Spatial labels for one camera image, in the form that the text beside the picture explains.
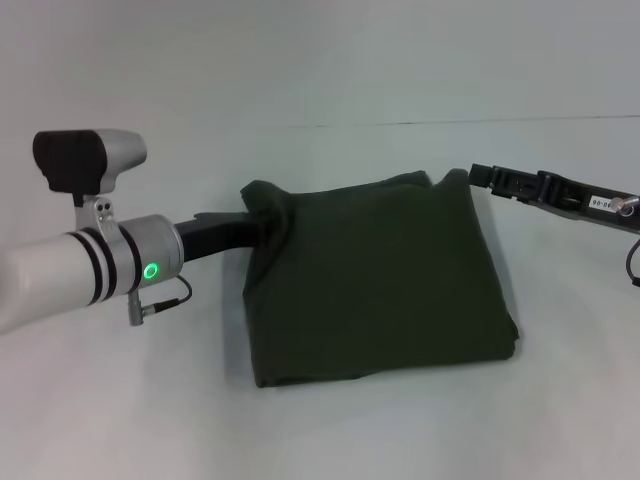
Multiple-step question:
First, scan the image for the dark green shirt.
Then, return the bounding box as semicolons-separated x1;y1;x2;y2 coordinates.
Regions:
238;168;524;390

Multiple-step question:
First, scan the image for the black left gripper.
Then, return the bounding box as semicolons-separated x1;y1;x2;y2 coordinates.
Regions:
175;210;266;265

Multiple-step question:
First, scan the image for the arm cable with plug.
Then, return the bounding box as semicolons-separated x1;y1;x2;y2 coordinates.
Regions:
625;238;640;289
127;274;194;327

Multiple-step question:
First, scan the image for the left arm cable with plug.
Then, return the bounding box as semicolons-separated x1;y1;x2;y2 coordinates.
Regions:
127;274;194;327

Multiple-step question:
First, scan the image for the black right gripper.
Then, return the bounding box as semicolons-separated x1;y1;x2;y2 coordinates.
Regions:
467;162;640;235

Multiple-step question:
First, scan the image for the right arm cable with plug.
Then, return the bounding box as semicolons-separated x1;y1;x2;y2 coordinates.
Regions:
625;238;640;289

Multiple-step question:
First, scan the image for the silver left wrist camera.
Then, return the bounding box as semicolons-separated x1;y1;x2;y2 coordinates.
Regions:
32;128;149;234

